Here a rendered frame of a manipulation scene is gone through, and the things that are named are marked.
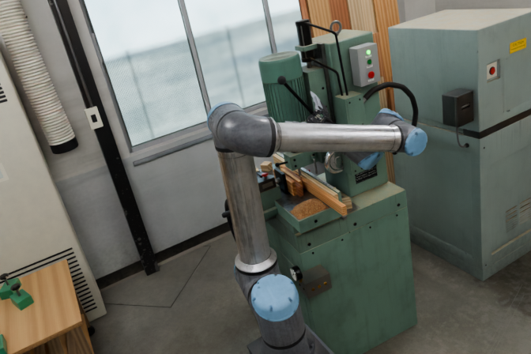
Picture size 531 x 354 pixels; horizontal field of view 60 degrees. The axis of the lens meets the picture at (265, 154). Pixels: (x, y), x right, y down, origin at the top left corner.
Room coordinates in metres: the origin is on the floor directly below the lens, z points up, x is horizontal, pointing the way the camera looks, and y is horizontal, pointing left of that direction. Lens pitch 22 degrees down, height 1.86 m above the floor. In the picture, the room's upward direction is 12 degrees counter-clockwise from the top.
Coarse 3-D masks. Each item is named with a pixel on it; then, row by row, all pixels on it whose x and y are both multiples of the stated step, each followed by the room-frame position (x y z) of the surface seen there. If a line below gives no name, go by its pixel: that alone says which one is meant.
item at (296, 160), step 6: (288, 156) 1.87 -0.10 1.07; (294, 156) 1.87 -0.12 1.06; (300, 156) 1.88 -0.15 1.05; (306, 156) 1.89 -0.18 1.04; (288, 162) 1.88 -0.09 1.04; (294, 162) 1.87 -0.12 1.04; (300, 162) 1.88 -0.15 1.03; (306, 162) 1.89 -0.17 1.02; (312, 162) 1.90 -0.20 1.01; (294, 168) 1.87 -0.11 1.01
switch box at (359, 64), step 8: (352, 48) 1.88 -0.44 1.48; (360, 48) 1.85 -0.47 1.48; (368, 48) 1.86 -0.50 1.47; (376, 48) 1.88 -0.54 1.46; (352, 56) 1.88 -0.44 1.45; (360, 56) 1.85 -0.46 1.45; (376, 56) 1.87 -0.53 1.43; (352, 64) 1.89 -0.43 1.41; (360, 64) 1.85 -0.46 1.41; (376, 64) 1.87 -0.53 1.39; (352, 72) 1.89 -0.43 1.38; (360, 72) 1.85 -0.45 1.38; (368, 72) 1.86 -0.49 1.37; (376, 72) 1.87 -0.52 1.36; (360, 80) 1.85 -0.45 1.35; (376, 80) 1.87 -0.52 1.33
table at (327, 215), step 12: (288, 192) 1.87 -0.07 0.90; (276, 204) 1.80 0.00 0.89; (288, 204) 1.76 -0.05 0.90; (324, 204) 1.69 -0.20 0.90; (264, 216) 1.78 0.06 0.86; (288, 216) 1.69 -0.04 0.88; (312, 216) 1.62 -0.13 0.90; (324, 216) 1.64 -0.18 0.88; (336, 216) 1.66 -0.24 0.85; (300, 228) 1.60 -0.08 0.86; (312, 228) 1.62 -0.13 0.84
